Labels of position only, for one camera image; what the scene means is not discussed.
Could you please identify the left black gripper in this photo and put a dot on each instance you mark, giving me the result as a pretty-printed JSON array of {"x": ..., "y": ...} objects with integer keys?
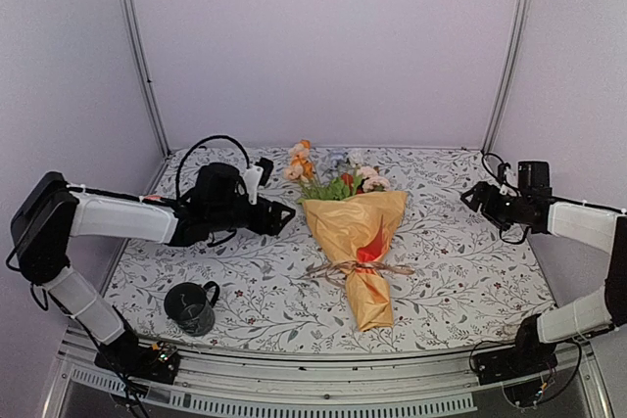
[{"x": 273, "y": 225}]

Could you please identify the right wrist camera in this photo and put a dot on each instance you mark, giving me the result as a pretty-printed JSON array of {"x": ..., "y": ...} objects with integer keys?
[{"x": 531, "y": 180}]

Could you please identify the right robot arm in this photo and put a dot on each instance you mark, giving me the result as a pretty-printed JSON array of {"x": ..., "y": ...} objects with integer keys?
[{"x": 582, "y": 249}]

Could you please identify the right metal frame post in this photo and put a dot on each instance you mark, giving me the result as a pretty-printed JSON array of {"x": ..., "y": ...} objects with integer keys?
[{"x": 520, "y": 16}]

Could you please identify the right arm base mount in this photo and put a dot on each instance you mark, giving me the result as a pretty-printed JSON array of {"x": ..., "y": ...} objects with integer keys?
[{"x": 494, "y": 362}]

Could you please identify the cream rose fake stem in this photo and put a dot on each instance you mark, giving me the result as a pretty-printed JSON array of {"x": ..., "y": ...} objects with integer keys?
[{"x": 294, "y": 163}]

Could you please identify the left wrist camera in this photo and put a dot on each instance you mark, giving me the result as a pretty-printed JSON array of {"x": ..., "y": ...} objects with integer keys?
[{"x": 220, "y": 184}]

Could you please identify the tan raffia ribbon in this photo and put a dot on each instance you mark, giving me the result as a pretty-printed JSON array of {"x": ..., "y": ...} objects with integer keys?
[{"x": 368, "y": 272}]

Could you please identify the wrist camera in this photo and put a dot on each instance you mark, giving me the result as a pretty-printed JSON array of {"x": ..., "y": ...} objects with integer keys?
[
  {"x": 531, "y": 180},
  {"x": 220, "y": 184}
]

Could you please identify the black mug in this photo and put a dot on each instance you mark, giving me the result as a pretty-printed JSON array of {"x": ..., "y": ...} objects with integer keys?
[{"x": 192, "y": 307}]

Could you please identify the orange fake flower stem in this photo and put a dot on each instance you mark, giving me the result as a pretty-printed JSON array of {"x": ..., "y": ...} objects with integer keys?
[{"x": 303, "y": 161}]

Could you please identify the orange wrapping paper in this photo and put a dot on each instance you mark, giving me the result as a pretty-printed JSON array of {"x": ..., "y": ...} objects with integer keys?
[{"x": 368, "y": 257}]

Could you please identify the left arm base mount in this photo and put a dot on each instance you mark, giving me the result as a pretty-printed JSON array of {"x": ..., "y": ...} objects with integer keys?
[{"x": 125, "y": 356}]

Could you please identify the pink rose fake stem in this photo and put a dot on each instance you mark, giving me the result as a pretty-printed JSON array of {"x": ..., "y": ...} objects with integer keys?
[{"x": 366, "y": 178}]

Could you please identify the left metal frame post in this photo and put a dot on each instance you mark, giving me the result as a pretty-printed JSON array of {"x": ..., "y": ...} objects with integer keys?
[{"x": 138, "y": 54}]

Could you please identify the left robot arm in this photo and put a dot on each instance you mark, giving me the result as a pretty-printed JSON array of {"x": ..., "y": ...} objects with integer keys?
[{"x": 56, "y": 211}]

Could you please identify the front aluminium rail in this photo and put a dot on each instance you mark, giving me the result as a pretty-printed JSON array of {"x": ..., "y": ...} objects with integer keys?
[{"x": 221, "y": 382}]

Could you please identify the yellow wrapping paper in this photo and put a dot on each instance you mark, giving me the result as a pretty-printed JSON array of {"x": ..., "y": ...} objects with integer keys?
[{"x": 355, "y": 235}]

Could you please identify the floral patterned tablecloth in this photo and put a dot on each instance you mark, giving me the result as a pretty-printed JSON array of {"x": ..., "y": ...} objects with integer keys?
[{"x": 469, "y": 283}]

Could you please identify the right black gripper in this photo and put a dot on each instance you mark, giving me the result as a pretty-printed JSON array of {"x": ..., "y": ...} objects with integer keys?
[{"x": 480, "y": 189}]

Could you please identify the metal frame post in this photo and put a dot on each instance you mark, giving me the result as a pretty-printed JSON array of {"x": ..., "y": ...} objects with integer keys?
[
  {"x": 520, "y": 16},
  {"x": 138, "y": 54}
]

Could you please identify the green leafy fake stem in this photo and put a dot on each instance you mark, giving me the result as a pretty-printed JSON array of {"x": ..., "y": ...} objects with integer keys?
[{"x": 338, "y": 189}]

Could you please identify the blue fake flower stem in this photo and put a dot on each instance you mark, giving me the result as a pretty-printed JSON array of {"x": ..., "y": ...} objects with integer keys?
[{"x": 336, "y": 162}]

